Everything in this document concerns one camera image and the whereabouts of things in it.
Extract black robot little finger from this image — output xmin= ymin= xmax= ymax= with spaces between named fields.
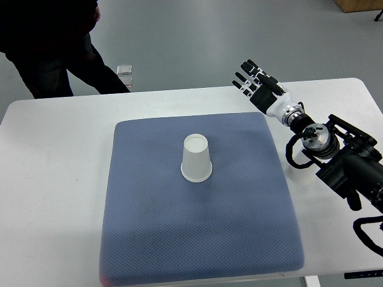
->
xmin=232 ymin=80 xmax=254 ymax=97

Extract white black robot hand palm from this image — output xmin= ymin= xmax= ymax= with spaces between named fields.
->
xmin=250 ymin=84 xmax=299 ymax=124

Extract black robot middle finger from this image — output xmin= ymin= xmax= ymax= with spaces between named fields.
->
xmin=241 ymin=62 xmax=262 ymax=85

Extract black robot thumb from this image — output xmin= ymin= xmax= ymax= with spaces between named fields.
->
xmin=257 ymin=74 xmax=284 ymax=96

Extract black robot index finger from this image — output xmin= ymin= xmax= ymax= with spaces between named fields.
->
xmin=246 ymin=59 xmax=277 ymax=83

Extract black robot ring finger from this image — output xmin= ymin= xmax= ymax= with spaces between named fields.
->
xmin=235 ymin=72 xmax=260 ymax=90

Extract white paper cup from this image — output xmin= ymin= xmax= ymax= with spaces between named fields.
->
xmin=181 ymin=133 xmax=212 ymax=183
xmin=287 ymin=148 xmax=318 ymax=185

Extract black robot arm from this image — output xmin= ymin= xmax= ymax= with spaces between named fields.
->
xmin=232 ymin=59 xmax=382 ymax=211

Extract white paper cup on mat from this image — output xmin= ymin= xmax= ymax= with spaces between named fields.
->
xmin=181 ymin=133 xmax=212 ymax=183

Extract brown cardboard box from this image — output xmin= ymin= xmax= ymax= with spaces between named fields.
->
xmin=335 ymin=0 xmax=382 ymax=13

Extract lower metal floor socket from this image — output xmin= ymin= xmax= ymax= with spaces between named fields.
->
xmin=119 ymin=75 xmax=133 ymax=87

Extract metal floor socket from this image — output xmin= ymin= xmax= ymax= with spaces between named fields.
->
xmin=119 ymin=75 xmax=133 ymax=87
xmin=117 ymin=65 xmax=132 ymax=75

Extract upper metal floor socket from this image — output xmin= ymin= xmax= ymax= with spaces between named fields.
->
xmin=117 ymin=65 xmax=132 ymax=75

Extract black tripod leg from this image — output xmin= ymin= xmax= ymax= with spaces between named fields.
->
xmin=374 ymin=10 xmax=383 ymax=22

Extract blue textured cushion mat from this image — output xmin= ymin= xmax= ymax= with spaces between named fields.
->
xmin=99 ymin=112 xmax=305 ymax=286

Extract white table leg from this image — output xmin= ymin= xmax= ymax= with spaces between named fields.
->
xmin=304 ymin=276 xmax=321 ymax=287

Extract black table control panel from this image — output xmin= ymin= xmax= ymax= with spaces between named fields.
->
xmin=344 ymin=270 xmax=383 ymax=280

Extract person in dark clothes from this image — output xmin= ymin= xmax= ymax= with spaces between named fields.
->
xmin=1 ymin=1 xmax=129 ymax=99

